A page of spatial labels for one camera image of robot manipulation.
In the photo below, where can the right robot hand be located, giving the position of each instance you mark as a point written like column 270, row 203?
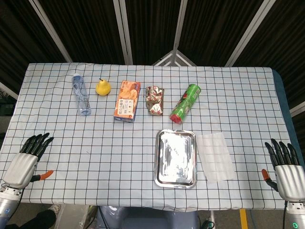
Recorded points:
column 288, row 174

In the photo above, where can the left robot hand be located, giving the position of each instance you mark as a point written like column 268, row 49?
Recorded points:
column 21, row 167

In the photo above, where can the white parchment paper sheet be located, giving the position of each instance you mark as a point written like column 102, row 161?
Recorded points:
column 215, row 156

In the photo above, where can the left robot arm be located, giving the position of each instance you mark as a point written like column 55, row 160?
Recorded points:
column 7, row 205

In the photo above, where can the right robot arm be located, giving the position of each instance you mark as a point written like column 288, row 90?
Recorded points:
column 295, row 214

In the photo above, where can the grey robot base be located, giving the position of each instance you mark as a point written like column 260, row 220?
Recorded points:
column 147, row 218

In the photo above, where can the silver metal tray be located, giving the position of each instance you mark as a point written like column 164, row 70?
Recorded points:
column 175, row 158

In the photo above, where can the checkered white tablecloth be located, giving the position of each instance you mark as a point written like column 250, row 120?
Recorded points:
column 95, row 152

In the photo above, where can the clear plastic water bottle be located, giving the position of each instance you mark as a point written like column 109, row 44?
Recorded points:
column 81, row 95

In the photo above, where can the yellow pear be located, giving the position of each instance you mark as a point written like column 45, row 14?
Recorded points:
column 103, row 87

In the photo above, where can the orange biscuit box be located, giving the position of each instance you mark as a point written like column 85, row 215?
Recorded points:
column 126, row 102

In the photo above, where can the green chips can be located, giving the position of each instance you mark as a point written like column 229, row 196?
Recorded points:
column 186, row 104

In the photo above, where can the crumpled snack wrapper pack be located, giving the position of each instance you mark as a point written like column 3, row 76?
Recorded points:
column 155, row 100

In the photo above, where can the white folding screen frame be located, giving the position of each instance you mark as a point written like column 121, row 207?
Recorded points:
column 175, row 58

